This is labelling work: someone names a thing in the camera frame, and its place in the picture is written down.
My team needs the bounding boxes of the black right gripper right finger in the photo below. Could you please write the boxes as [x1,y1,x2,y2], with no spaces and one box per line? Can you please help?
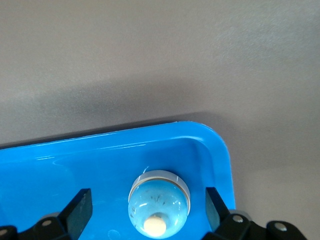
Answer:
[204,187,309,240]

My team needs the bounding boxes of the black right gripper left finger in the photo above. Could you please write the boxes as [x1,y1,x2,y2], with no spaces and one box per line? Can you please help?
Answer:
[0,188,94,240]

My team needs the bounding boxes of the light blue call bell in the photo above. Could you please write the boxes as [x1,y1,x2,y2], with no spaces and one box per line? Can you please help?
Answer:
[127,169,192,239]

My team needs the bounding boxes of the blue plastic tray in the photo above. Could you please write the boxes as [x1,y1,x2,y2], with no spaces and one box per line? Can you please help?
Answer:
[0,121,237,240]

